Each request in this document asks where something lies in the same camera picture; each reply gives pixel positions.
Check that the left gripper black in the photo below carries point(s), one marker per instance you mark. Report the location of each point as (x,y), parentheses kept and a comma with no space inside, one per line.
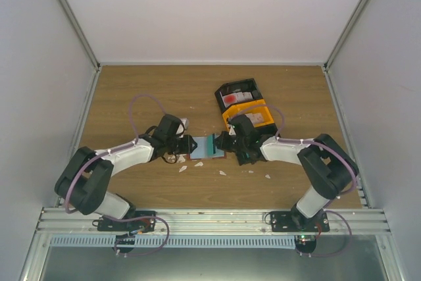
(187,147)

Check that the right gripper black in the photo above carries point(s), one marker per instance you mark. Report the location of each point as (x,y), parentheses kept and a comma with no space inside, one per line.
(223,145)

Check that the brown leather card holder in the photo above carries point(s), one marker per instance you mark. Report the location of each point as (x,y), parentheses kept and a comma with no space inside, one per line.
(200,152)

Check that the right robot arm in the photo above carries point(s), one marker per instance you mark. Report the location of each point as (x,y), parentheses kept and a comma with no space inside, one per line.
(331,172)

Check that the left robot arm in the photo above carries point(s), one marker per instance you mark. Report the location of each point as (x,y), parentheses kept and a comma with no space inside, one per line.
(85,180)

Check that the card in yellow bin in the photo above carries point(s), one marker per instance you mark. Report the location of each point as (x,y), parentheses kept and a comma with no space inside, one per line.
(255,118)

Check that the cards in black bin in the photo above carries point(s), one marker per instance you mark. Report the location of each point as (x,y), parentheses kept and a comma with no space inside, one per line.
(237,97)

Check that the black bin with teal item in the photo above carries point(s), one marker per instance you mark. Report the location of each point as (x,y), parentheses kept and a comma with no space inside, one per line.
(248,141)

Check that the yellow storage bin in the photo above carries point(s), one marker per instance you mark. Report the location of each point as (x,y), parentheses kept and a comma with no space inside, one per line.
(255,111)

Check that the black storage bin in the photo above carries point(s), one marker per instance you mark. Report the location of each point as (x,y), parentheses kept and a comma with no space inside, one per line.
(241,85)

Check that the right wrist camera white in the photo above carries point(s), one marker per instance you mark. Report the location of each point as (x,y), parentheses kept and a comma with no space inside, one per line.
(230,128)

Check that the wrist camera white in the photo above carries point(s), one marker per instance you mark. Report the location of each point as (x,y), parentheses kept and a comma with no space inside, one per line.
(183,126)
(230,128)

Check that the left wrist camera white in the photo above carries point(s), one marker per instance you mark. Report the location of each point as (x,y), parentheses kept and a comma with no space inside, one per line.
(183,126)

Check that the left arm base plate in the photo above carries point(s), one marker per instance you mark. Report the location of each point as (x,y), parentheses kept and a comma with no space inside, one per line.
(146,224)

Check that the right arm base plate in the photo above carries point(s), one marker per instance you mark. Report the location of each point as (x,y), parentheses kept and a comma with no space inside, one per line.
(289,222)

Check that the grey slotted cable duct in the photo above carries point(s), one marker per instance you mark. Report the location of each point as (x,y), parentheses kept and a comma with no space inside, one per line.
(183,241)

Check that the aluminium front rail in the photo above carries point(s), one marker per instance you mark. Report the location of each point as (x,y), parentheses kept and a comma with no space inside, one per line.
(245,222)

